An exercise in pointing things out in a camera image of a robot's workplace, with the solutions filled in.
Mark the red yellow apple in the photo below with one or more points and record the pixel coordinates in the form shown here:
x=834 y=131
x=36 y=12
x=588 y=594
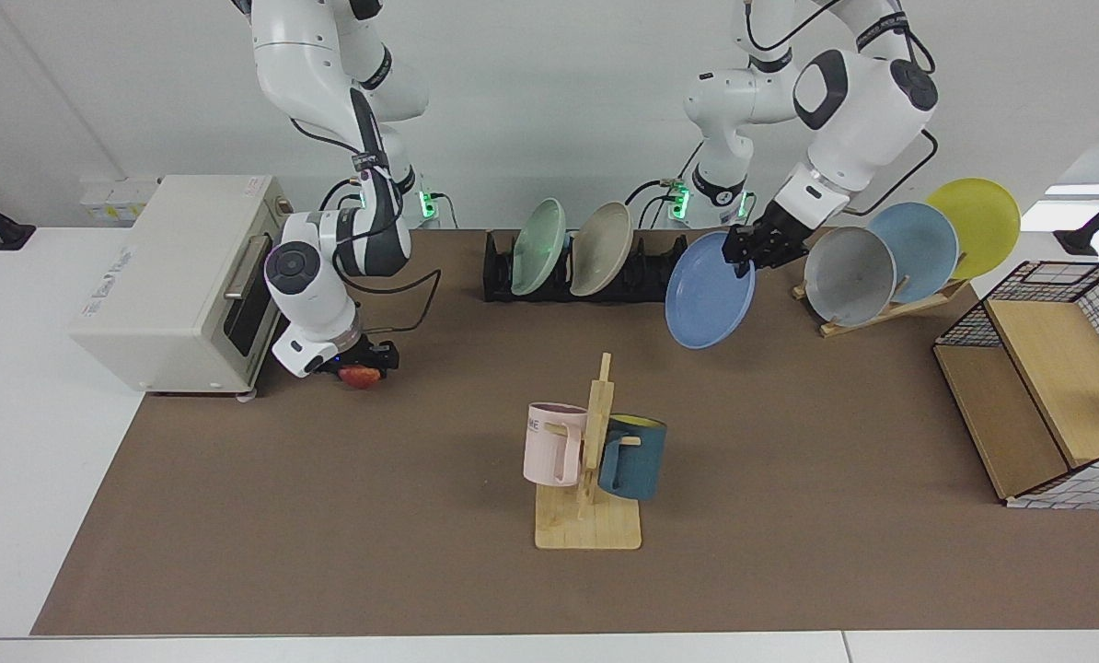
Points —
x=358 y=378

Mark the grey plate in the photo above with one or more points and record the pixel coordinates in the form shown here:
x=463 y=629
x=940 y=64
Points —
x=849 y=276

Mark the black dish rack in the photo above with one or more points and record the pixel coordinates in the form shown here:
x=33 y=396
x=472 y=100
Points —
x=651 y=276

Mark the wooden plate rack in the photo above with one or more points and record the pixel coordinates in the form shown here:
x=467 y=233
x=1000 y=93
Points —
x=867 y=320

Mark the beige plate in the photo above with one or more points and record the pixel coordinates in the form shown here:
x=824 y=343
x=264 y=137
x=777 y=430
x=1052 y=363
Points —
x=602 y=249

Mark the light blue plate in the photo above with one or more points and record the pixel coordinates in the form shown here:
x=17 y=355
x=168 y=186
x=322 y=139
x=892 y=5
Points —
x=922 y=244

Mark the pale green plate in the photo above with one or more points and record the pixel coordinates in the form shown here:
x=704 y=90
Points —
x=537 y=249

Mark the yellow plate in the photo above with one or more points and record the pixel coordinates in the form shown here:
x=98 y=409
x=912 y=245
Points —
x=977 y=221

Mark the brown table cloth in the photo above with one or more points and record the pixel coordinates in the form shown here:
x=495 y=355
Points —
x=375 y=506

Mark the pink cup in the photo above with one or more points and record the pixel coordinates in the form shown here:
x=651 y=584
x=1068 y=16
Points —
x=549 y=447

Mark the pale toaster oven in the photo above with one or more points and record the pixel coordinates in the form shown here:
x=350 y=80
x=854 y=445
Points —
x=163 y=276

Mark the dark blue cup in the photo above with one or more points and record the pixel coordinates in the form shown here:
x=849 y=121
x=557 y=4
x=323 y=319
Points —
x=637 y=460

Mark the wooden cup stand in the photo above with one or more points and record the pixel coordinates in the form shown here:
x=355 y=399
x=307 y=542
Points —
x=586 y=525

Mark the white wall socket box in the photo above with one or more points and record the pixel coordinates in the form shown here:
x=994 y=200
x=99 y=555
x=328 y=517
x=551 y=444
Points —
x=117 y=198

